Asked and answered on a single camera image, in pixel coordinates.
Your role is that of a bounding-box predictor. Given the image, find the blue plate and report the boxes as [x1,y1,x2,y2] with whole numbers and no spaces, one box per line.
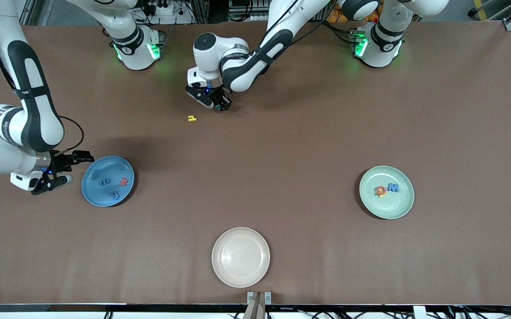
[81,156,135,208]

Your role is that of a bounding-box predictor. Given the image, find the white power strip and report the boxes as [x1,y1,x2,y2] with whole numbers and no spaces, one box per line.
[143,0,194,25]

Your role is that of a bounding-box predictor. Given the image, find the grey electronics unit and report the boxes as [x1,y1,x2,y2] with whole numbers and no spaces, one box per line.
[228,0,278,23]

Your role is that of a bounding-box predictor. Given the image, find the orange snack packets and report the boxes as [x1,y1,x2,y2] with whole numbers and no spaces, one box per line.
[325,7,380,23]

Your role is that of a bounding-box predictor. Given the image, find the beige plate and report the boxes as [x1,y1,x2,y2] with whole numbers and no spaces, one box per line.
[211,227,271,288]

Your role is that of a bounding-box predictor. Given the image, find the green plate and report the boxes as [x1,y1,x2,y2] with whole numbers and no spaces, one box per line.
[359,165,415,220]

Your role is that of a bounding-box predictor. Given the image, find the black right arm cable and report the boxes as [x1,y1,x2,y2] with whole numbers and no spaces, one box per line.
[0,0,85,156]

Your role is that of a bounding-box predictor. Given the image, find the grey metal bracket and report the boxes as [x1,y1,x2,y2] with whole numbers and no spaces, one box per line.
[247,291,272,305]

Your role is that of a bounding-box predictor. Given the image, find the tan mounting post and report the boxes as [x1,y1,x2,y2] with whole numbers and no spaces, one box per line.
[243,292,266,319]

